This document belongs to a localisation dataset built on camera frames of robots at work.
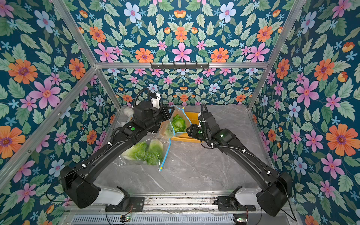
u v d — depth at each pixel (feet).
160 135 3.06
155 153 2.71
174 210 2.38
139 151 2.75
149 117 1.80
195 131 2.13
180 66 3.03
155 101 2.09
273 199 1.25
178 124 2.75
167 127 2.88
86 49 2.77
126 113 3.61
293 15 2.32
